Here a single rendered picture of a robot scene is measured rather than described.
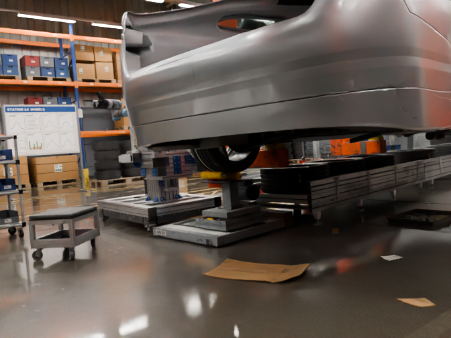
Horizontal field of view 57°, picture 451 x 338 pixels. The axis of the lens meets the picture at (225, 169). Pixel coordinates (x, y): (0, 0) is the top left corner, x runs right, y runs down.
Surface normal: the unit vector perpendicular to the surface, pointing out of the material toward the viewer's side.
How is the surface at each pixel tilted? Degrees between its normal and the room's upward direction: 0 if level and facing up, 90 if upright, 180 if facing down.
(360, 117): 98
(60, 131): 90
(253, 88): 108
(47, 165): 90
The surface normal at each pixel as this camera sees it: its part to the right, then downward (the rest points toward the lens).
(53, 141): 0.61, 0.00
